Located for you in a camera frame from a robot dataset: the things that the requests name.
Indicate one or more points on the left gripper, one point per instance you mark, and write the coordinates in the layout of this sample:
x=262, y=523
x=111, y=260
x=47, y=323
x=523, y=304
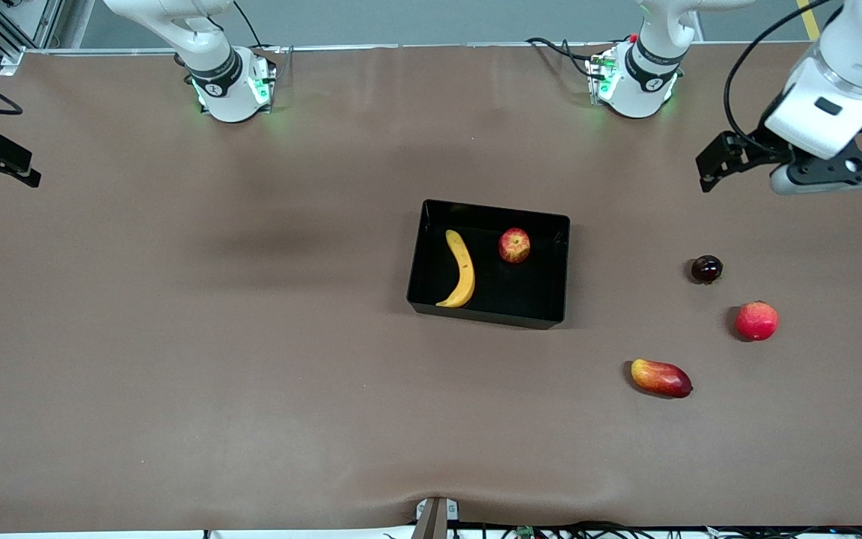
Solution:
x=753, y=145

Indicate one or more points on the red yellow apple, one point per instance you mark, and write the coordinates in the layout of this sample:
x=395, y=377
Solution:
x=515, y=245

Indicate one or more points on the black plastic box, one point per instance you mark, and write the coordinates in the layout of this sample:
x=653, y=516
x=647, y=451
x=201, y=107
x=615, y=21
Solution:
x=521, y=292

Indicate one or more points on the yellow banana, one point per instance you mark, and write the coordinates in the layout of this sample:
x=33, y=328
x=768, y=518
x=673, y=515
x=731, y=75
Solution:
x=466, y=273

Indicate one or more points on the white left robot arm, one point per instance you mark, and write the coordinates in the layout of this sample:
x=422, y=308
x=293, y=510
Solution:
x=640, y=82

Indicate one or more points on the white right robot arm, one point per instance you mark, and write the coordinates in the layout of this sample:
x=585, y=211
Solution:
x=229, y=93

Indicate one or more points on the dark purple plum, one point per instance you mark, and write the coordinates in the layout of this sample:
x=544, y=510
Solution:
x=706, y=269

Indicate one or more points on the red yellow mango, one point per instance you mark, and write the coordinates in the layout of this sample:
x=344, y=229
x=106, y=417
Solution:
x=661, y=378

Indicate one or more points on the brown table mat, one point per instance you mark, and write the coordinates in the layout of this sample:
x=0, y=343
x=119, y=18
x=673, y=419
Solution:
x=251, y=374

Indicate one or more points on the small green circuit board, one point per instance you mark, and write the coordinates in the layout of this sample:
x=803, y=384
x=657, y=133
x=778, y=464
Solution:
x=525, y=532

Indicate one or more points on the metal table clamp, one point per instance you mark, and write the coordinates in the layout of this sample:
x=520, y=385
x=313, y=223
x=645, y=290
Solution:
x=452, y=510

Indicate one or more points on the aluminium frame post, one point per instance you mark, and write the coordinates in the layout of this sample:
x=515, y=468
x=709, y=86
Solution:
x=53, y=19

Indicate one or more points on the white table edge rail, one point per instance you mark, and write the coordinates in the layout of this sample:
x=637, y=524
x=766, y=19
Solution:
x=438, y=46

